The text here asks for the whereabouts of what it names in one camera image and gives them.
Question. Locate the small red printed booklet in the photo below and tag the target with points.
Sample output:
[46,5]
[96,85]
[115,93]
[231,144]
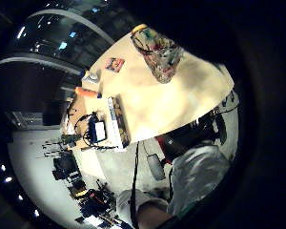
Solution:
[114,65]

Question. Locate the black device with white label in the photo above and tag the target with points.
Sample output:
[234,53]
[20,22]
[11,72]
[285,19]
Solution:
[97,131]

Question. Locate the yellow object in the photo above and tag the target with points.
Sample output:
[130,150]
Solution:
[139,28]

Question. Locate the pile of black floor equipment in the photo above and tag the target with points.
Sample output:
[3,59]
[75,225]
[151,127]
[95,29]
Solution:
[85,197]

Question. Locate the orange tube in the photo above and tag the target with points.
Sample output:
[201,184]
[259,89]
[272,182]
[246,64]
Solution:
[86,92]

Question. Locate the colourful patterned fabric bag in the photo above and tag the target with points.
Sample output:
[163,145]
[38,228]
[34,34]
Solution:
[160,55]

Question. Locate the small white blue packet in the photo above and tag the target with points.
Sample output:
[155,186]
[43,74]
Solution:
[90,77]

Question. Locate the the person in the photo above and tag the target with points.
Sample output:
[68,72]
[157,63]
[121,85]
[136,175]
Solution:
[197,178]

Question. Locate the long white patterned box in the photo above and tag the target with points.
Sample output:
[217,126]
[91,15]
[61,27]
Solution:
[118,122]

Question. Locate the black stand on floor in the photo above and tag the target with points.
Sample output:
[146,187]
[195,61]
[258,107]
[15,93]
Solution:
[62,141]

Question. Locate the red chair part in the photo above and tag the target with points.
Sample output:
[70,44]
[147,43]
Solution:
[163,149]

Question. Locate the dark cabinet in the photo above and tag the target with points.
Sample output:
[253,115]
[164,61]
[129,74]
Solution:
[55,113]

